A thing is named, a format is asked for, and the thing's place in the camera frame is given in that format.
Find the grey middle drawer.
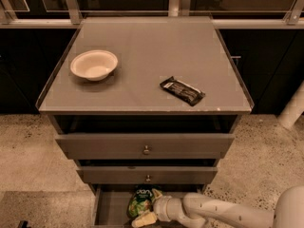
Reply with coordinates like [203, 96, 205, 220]
[77, 160, 218, 184]

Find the green rice chip bag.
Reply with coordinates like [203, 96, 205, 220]
[127, 184, 159, 219]

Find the dark object floor corner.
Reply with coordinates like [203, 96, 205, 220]
[17, 220, 28, 228]

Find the white paper bowl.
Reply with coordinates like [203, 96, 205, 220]
[70, 50, 118, 81]

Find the top drawer metal knob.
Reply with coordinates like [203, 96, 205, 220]
[142, 145, 151, 155]

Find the grey drawer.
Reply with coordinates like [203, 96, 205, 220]
[56, 116, 235, 160]
[77, 160, 218, 184]
[92, 184, 201, 228]

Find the metal railing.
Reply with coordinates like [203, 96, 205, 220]
[0, 0, 304, 29]

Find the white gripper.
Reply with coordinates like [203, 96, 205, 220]
[131, 188, 184, 228]

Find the grey bottom drawer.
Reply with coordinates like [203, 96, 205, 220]
[92, 184, 201, 228]

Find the grey drawer cabinet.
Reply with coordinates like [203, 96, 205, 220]
[35, 15, 255, 228]

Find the grey top drawer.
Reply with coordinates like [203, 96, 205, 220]
[56, 116, 235, 160]

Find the black snack bar wrapper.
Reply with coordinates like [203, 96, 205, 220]
[160, 77, 205, 106]

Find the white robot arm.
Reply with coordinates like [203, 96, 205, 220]
[131, 185, 304, 228]

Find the white pillar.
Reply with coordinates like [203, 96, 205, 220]
[277, 82, 304, 128]

